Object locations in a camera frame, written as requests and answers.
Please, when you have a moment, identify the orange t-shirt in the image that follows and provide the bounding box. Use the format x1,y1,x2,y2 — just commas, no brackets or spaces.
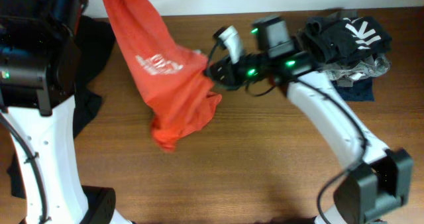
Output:
103,0,222,151

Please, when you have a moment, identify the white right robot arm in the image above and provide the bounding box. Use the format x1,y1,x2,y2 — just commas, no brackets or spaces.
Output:
205,16,413,223

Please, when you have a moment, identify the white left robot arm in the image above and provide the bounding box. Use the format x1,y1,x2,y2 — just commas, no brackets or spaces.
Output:
1,0,126,223

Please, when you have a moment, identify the navy blue garment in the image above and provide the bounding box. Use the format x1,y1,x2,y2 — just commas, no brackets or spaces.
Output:
332,78,375,101

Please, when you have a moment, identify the grey patterned garment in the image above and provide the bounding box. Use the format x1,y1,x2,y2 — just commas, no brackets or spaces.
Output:
321,54,392,82

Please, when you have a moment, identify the black garment on left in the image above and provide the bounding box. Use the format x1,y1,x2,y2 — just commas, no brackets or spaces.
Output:
6,15,117,199

